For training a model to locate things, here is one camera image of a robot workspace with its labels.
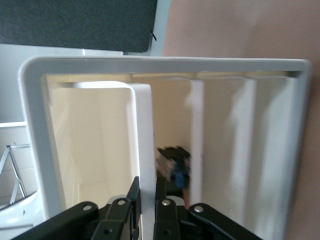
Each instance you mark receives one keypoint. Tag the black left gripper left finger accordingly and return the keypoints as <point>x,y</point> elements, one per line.
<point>112,225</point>

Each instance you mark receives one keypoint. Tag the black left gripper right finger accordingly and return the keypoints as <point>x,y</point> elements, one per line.
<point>175,225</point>

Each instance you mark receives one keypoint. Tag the white drawer cabinet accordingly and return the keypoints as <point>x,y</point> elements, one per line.
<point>35,125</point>

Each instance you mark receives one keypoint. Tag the black red electronic component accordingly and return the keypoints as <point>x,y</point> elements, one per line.
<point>165,162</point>

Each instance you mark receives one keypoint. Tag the silver metal frame stand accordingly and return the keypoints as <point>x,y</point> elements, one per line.
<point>15,166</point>

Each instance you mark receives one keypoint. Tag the dark grey wall panel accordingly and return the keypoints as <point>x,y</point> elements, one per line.
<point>75,25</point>

